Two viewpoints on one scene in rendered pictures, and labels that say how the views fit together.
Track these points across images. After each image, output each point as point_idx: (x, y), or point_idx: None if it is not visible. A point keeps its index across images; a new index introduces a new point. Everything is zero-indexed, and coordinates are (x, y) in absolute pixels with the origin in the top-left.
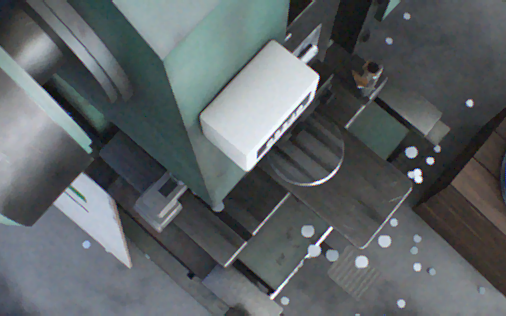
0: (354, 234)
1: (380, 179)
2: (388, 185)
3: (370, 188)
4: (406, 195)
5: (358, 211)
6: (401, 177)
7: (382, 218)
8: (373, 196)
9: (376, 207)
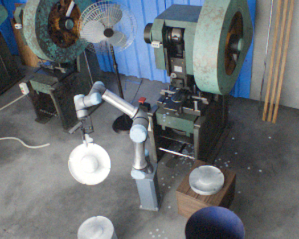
0: (165, 106)
1: (176, 106)
2: (175, 107)
3: (173, 106)
4: (174, 110)
5: (169, 105)
6: (177, 108)
7: (169, 108)
8: (172, 106)
9: (171, 107)
